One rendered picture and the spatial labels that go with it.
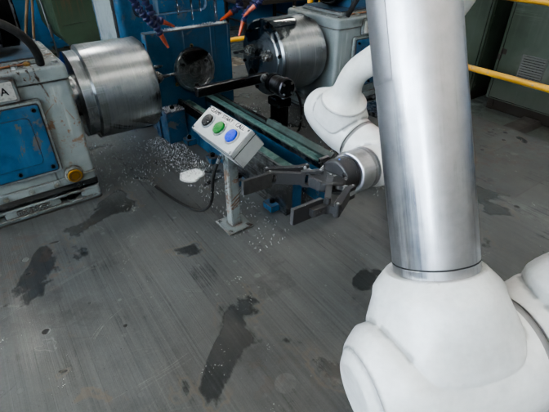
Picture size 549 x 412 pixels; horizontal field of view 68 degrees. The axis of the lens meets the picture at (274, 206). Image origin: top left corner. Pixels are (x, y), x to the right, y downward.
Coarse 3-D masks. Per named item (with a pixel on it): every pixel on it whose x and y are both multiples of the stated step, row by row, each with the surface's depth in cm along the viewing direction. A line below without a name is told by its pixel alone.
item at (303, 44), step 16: (272, 16) 138; (288, 16) 138; (304, 16) 140; (256, 32) 138; (272, 32) 132; (288, 32) 133; (304, 32) 136; (320, 32) 141; (256, 48) 141; (272, 48) 134; (288, 48) 132; (304, 48) 135; (320, 48) 139; (256, 64) 145; (272, 64) 137; (288, 64) 134; (304, 64) 138; (320, 64) 142; (304, 80) 144
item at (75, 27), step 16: (48, 0) 440; (64, 0) 439; (80, 0) 448; (48, 16) 471; (64, 16) 446; (80, 16) 456; (64, 32) 452; (80, 32) 462; (96, 32) 472; (64, 48) 529
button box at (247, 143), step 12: (216, 120) 89; (228, 120) 87; (204, 132) 89; (240, 132) 83; (252, 132) 82; (216, 144) 85; (228, 144) 83; (240, 144) 82; (252, 144) 84; (228, 156) 85; (240, 156) 83; (252, 156) 85
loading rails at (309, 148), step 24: (216, 96) 145; (192, 120) 137; (240, 120) 131; (264, 120) 126; (192, 144) 139; (264, 144) 124; (288, 144) 114; (312, 144) 111; (240, 168) 118; (312, 168) 109; (264, 192) 112; (288, 192) 103; (312, 192) 112
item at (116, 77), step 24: (72, 48) 107; (96, 48) 106; (120, 48) 108; (144, 48) 110; (72, 72) 103; (96, 72) 103; (120, 72) 105; (144, 72) 109; (96, 96) 103; (120, 96) 106; (144, 96) 110; (96, 120) 107; (120, 120) 110; (144, 120) 116
